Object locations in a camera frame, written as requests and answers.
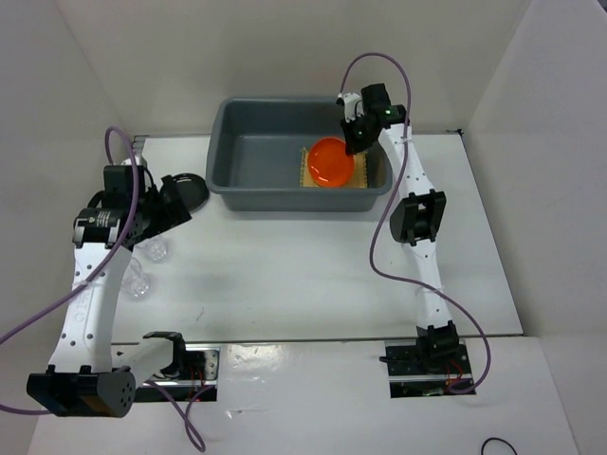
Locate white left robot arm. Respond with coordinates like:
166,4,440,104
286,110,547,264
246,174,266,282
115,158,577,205
27,165,191,418

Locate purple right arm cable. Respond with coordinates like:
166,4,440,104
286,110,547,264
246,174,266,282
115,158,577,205
340,52,492,395

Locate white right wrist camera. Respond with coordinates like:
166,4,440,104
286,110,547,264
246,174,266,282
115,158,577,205
336,92,364,122

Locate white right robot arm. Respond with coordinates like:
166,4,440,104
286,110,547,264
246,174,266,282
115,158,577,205
337,83,459,373

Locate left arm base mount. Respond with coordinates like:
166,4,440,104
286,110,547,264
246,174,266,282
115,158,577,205
111,338,220,404

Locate clear plastic cup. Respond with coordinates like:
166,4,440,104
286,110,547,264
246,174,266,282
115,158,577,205
120,258,151,300
141,235,169,263

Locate orange plastic plate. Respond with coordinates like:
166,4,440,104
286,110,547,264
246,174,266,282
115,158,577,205
306,137,355,188

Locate black cable loop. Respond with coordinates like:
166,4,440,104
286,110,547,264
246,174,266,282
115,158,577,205
481,436,519,455

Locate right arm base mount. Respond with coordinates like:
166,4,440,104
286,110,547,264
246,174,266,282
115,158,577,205
378,340,474,398

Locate clear plastic cup near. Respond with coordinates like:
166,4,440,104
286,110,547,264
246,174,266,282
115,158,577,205
120,258,151,300

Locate grey plastic bin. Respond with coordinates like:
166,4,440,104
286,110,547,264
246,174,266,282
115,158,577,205
206,97,393,212

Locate clear plastic cup far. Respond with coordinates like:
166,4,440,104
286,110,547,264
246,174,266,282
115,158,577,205
141,235,169,263

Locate black bowl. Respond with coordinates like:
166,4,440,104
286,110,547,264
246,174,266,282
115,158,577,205
173,173,210,212

